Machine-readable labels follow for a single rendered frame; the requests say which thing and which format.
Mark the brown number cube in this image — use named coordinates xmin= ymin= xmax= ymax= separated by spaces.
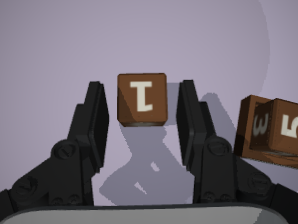
xmin=117 ymin=73 xmax=168 ymax=127
xmin=249 ymin=98 xmax=298 ymax=157

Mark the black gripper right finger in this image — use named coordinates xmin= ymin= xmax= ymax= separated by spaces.
xmin=176 ymin=80 xmax=298 ymax=224

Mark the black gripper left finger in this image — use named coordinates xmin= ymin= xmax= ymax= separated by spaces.
xmin=0 ymin=81 xmax=109 ymax=222

